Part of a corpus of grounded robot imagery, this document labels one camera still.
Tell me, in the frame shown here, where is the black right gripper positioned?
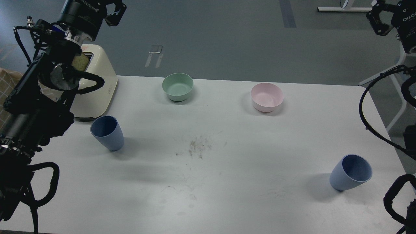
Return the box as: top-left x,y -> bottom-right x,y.
366,0 -> 416,54

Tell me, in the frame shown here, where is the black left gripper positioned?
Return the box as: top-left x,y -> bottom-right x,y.
58,0 -> 127,41

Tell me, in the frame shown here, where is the light blue cup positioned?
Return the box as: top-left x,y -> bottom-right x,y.
329,154 -> 373,191

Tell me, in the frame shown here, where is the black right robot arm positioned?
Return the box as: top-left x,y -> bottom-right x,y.
358,0 -> 415,160

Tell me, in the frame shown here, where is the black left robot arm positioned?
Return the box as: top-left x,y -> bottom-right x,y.
1,0 -> 127,234

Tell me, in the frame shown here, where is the bread slice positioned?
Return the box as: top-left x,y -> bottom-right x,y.
71,52 -> 90,72

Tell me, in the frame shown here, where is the cream toaster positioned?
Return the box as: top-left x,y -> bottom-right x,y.
39,44 -> 118,122

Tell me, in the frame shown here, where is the green bowl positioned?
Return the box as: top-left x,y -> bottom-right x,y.
162,73 -> 194,102

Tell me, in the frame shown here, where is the beige checkered cloth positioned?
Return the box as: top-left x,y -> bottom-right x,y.
0,68 -> 23,128

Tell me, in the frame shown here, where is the pink bowl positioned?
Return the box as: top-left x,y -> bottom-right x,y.
251,83 -> 285,113

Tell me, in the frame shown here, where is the white table leg frame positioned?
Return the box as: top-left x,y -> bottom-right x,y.
317,0 -> 372,12

